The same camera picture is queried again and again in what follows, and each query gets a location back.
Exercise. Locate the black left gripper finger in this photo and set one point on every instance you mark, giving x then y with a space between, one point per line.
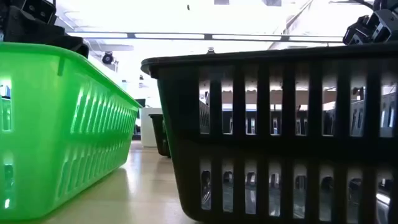
77 45

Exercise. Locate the green slotted plastic basket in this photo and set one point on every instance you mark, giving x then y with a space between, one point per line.
46 124

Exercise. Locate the black slotted plastic basket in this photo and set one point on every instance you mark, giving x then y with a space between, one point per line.
159 133
186 149

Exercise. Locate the black ceiling spotlight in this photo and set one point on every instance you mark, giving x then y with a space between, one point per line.
108 58

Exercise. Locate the long ceiling light strip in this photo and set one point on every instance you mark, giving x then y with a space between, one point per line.
168 36

